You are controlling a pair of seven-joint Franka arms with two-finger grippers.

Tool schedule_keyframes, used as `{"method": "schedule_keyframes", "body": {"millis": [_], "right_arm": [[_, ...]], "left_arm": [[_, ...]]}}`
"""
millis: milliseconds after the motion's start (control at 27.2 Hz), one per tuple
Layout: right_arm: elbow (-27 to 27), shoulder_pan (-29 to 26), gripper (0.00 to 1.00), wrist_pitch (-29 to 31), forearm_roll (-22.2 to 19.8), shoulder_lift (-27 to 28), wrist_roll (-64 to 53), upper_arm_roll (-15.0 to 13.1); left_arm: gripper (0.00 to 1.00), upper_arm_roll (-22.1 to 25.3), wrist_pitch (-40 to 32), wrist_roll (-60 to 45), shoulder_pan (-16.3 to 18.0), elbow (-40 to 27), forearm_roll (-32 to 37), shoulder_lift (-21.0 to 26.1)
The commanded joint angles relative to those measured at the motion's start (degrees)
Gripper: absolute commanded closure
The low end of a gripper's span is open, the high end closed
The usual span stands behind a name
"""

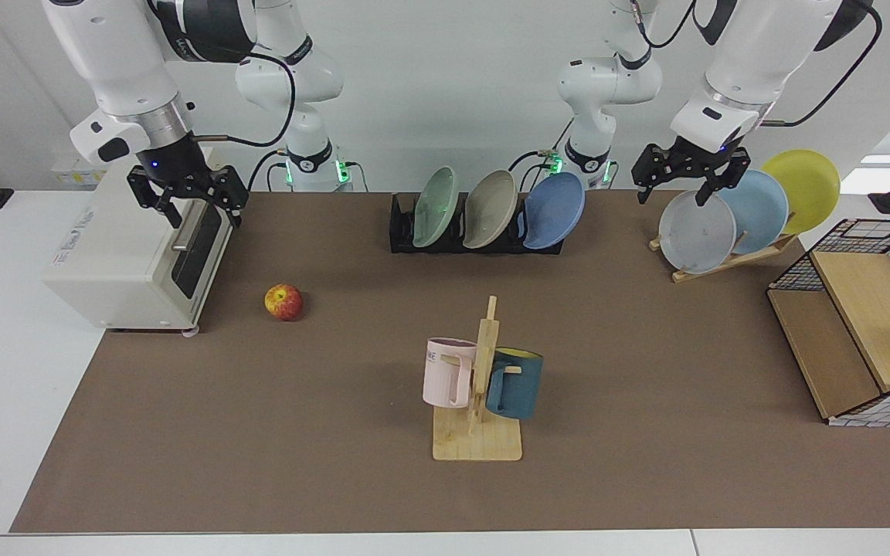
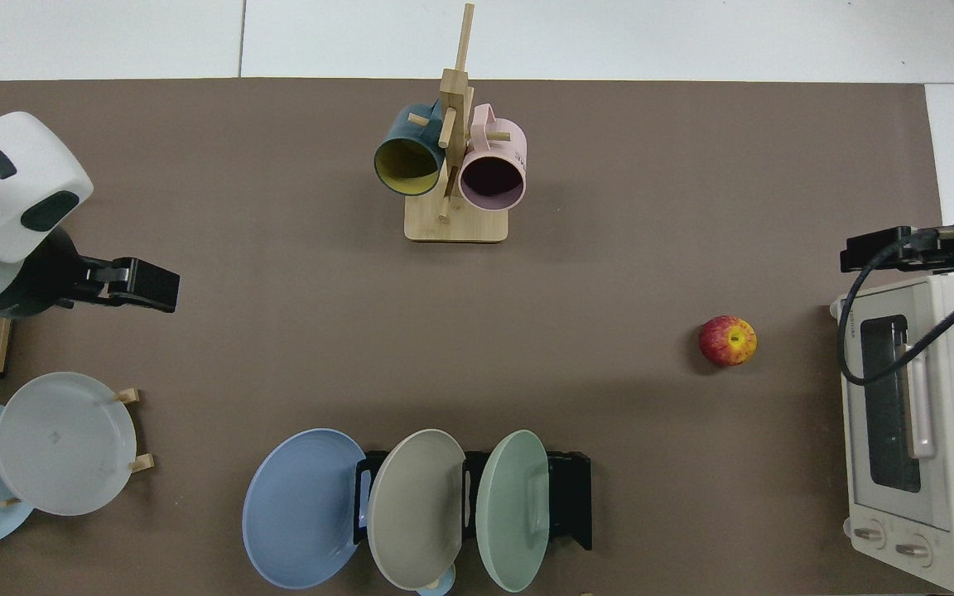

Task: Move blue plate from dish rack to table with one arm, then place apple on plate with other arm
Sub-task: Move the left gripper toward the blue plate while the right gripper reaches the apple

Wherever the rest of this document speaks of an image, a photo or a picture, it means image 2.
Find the red yellow apple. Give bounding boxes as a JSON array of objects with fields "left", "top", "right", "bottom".
[{"left": 699, "top": 315, "right": 758, "bottom": 368}]

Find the wooden plate stand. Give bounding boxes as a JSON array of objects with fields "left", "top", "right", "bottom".
[{"left": 0, "top": 387, "right": 155, "bottom": 508}]

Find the white plate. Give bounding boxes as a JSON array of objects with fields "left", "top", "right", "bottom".
[{"left": 0, "top": 372, "right": 138, "bottom": 517}]

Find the beige grey plate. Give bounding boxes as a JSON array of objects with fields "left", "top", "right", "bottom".
[{"left": 366, "top": 428, "right": 468, "bottom": 592}]

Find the black dish rack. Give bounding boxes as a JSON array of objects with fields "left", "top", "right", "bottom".
[{"left": 353, "top": 449, "right": 593, "bottom": 551}]

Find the pale green plate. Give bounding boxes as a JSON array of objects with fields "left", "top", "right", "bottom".
[{"left": 475, "top": 429, "right": 551, "bottom": 594}]

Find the brown table cloth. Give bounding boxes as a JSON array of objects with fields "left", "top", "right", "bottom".
[{"left": 0, "top": 79, "right": 950, "bottom": 596}]

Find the dark teal cup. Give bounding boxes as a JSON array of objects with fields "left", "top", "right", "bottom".
[{"left": 373, "top": 101, "right": 446, "bottom": 198}]

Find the wooden cup stand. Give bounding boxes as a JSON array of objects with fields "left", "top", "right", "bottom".
[{"left": 404, "top": 2, "right": 511, "bottom": 244}]

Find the pink cup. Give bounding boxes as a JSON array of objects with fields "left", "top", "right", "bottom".
[{"left": 458, "top": 103, "right": 528, "bottom": 212}]

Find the small blue round thing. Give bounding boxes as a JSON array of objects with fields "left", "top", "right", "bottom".
[{"left": 416, "top": 565, "right": 457, "bottom": 596}]

